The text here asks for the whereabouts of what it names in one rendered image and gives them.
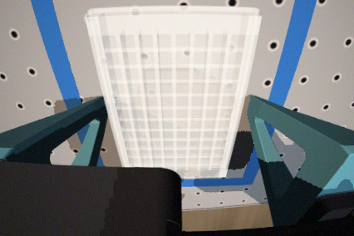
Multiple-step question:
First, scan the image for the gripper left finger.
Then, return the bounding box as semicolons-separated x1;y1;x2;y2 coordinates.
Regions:
0;96;108;166

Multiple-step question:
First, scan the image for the blue tape outline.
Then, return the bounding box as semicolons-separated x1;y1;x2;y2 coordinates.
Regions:
31;0;317;187

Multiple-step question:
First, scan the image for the grey perforated base plate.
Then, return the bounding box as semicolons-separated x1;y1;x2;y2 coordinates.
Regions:
0;0;354;211

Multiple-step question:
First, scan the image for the white well plate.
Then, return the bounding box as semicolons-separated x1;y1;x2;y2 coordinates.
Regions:
86;5;262;178

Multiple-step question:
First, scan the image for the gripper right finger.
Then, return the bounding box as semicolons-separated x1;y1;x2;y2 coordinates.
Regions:
247;96;354;227

